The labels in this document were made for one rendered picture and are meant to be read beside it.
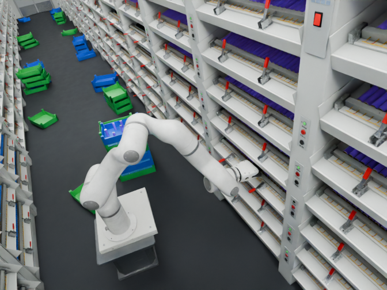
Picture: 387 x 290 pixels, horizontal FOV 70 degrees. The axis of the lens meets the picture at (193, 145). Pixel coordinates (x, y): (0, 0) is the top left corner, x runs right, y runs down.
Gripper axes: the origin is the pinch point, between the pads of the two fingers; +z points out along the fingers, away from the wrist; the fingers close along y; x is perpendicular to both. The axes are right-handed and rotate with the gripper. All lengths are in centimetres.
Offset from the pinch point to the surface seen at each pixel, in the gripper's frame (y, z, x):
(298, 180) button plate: -30.3, -12.1, -18.6
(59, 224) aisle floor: 87, -100, 83
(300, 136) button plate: -29, -17, -38
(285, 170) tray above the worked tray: -19.1, -6.0, -13.5
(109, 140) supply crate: 98, -54, 28
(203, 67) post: 35, -16, -41
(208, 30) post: 35, -14, -59
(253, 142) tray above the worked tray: 3.7, -4.7, -13.4
